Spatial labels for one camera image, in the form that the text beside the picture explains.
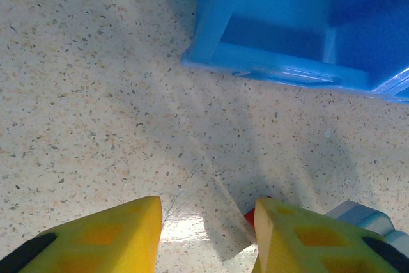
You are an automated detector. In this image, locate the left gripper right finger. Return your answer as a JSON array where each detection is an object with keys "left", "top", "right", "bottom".
[{"left": 254, "top": 196, "right": 409, "bottom": 273}]

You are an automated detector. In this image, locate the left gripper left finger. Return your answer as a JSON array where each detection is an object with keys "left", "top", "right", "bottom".
[{"left": 0, "top": 195, "right": 164, "bottom": 273}]

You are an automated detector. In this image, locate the white lego brick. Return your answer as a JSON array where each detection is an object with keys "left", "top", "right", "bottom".
[{"left": 325, "top": 201, "right": 409, "bottom": 248}]

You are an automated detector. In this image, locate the long red lego brick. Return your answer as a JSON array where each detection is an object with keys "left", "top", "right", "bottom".
[{"left": 244, "top": 194, "right": 273, "bottom": 228}]

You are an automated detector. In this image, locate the blue three-compartment bin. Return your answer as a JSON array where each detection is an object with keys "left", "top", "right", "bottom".
[{"left": 180, "top": 0, "right": 409, "bottom": 104}]

